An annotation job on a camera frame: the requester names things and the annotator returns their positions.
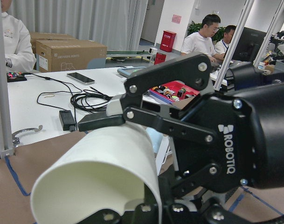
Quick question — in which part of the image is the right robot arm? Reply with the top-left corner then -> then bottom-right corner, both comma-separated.
78,53 -> 284,224

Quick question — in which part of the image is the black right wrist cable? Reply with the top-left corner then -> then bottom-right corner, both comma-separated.
249,211 -> 284,224

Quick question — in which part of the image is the white wire cup rack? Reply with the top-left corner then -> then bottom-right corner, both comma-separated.
155,136 -> 175,175

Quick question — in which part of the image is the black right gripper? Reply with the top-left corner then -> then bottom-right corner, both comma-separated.
172,83 -> 284,224

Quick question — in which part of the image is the red parts tray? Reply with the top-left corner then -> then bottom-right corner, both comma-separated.
148,81 -> 200,104

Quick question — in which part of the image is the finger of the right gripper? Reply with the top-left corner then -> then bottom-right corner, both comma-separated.
78,53 -> 216,145

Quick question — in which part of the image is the seated man white shirt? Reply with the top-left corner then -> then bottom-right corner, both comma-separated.
180,14 -> 224,63

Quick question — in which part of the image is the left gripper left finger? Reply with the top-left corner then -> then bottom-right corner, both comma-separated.
81,200 -> 159,224

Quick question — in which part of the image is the black power adapter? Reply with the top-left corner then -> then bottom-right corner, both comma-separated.
59,110 -> 76,132

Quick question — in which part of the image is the person in white coat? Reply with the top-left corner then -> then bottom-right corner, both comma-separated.
0,0 -> 36,73

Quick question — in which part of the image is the black smartphone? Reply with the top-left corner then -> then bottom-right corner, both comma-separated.
67,72 -> 95,85

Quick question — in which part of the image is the white plastic cup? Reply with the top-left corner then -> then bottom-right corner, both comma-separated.
30,122 -> 162,224

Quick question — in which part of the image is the red fire cabinet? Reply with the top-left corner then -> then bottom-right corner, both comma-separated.
160,30 -> 176,52

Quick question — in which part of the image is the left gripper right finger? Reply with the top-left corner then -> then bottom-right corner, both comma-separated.
158,175 -> 179,210

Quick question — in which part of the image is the cardboard box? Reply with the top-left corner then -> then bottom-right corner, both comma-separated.
30,32 -> 107,72

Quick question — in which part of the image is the light blue plastic cup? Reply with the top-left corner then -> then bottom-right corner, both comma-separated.
146,127 -> 163,154

